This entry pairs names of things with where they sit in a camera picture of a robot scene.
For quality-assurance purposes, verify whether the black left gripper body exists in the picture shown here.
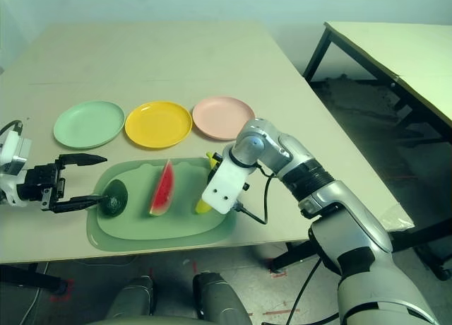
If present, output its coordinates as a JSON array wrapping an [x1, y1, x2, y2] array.
[[16, 162, 68, 213]]

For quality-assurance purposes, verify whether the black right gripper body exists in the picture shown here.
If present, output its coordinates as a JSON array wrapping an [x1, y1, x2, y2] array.
[[210, 153, 224, 179]]

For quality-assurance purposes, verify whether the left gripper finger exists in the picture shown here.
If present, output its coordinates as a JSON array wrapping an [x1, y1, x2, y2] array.
[[58, 153, 108, 170], [49, 194, 107, 215]]

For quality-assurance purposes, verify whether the dark green avocado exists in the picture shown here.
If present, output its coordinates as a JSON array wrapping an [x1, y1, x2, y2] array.
[[97, 179, 129, 218]]

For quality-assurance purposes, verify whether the yellow banana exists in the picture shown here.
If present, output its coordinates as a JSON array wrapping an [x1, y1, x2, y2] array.
[[195, 151, 219, 215]]

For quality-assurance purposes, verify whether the red watermelon slice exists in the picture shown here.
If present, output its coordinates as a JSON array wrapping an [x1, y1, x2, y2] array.
[[148, 158, 175, 217]]

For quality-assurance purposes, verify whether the green plastic plate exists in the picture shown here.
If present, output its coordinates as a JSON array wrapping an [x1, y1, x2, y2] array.
[[53, 99, 126, 150]]

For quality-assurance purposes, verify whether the pink plastic plate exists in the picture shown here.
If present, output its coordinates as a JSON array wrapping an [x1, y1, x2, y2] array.
[[191, 96, 256, 141]]

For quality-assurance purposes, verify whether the yellow plastic plate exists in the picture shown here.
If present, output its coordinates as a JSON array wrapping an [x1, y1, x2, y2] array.
[[124, 100, 194, 150]]

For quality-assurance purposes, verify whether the green cutting board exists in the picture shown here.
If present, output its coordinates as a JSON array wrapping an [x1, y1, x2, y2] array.
[[86, 157, 238, 252]]

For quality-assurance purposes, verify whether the black table base bar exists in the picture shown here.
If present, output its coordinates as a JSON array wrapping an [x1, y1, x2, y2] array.
[[0, 263, 70, 296]]

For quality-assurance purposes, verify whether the grey robot left leg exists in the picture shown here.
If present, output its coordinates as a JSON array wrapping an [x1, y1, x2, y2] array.
[[105, 275, 158, 321]]

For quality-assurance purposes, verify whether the grey robot leg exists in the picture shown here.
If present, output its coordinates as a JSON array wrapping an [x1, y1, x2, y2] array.
[[105, 275, 158, 321], [193, 271, 254, 325]]

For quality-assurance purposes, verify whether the grey robot torso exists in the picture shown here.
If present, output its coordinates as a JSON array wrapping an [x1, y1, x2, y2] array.
[[88, 314, 198, 325]]

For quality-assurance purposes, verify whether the grey robot right leg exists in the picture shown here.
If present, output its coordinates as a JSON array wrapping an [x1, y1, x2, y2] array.
[[193, 271, 254, 325]]

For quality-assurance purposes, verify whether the clear plastic bag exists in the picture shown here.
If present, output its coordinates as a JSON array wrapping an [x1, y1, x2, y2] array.
[[380, 203, 414, 230]]

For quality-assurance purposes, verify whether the side table with black legs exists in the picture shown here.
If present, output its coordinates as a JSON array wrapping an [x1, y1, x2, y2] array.
[[302, 20, 452, 142]]

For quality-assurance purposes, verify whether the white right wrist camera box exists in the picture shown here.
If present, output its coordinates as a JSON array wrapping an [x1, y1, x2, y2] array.
[[203, 155, 261, 215]]

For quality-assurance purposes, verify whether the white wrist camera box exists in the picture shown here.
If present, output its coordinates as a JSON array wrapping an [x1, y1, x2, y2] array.
[[203, 155, 261, 215], [0, 129, 32, 208]]

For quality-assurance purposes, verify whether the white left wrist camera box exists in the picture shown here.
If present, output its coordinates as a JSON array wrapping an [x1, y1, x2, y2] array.
[[0, 129, 32, 208]]

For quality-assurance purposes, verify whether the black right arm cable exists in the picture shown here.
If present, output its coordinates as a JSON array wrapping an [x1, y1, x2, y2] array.
[[231, 164, 324, 325]]

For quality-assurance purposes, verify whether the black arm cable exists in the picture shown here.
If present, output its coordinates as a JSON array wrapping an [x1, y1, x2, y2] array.
[[231, 164, 324, 325], [0, 119, 24, 138]]

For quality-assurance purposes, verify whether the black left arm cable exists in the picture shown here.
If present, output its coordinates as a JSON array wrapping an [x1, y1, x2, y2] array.
[[0, 119, 24, 138]]

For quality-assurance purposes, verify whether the white floor cable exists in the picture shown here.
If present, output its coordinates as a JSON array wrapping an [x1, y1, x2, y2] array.
[[24, 261, 50, 325]]

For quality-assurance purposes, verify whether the black table base frame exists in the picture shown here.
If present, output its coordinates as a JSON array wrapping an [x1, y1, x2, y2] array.
[[270, 229, 452, 282]]

